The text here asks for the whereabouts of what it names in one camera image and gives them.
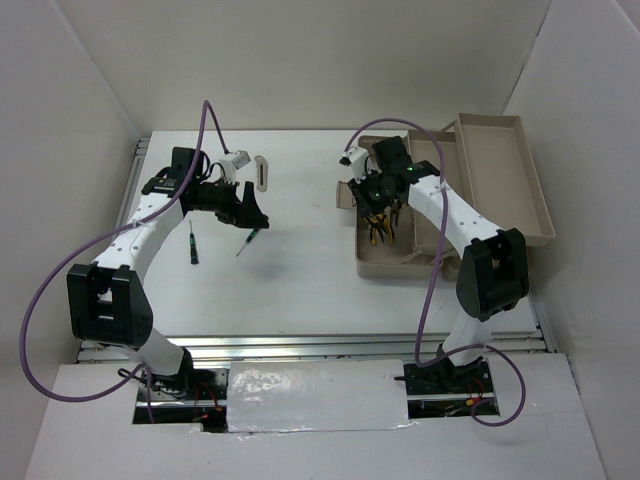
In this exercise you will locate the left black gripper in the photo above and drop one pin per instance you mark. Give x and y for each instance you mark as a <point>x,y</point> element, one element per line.
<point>246,214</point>

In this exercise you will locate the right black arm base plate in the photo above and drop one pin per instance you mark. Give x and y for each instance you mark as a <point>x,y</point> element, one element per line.
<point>443,390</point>

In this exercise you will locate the yellow long nose pliers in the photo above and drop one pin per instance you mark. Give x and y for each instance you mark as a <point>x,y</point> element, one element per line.
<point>390,235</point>

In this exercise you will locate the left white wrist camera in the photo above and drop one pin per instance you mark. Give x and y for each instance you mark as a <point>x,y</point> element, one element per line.
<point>231,163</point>

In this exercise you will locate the yellow needle nose pliers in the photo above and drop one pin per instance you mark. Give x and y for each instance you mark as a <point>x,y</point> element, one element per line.
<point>376,225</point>

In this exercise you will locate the short green black screwdriver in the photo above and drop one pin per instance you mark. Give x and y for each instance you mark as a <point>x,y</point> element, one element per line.
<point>194,259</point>

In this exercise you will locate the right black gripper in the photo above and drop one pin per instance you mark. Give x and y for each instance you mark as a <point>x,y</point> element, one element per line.
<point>365,205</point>

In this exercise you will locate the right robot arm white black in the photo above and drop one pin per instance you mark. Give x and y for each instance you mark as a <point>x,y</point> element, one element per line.
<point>493,274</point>

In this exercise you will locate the silver folding utility knife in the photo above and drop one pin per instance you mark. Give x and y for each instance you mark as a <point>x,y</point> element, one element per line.
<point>262,173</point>

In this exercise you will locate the beige cantilever toolbox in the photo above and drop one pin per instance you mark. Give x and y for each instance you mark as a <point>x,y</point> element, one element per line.
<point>488,162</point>

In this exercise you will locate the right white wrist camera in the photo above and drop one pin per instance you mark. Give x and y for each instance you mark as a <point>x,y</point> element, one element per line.
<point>357,158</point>

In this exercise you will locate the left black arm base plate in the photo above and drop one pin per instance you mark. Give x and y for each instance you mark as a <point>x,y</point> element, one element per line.
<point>204,405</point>

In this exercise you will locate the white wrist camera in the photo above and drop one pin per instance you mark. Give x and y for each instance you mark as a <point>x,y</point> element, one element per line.
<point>231,163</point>
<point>357,158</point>

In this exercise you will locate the yellow combination pliers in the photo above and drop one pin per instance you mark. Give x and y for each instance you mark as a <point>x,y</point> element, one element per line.
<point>394,212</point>

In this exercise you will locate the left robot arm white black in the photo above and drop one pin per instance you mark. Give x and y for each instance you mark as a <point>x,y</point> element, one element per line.
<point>107,302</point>

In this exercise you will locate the silver foil sheet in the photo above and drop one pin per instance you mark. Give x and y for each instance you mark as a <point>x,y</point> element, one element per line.
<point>340,395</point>

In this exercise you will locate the aluminium rail frame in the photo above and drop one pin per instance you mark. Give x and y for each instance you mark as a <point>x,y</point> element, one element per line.
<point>295,290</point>

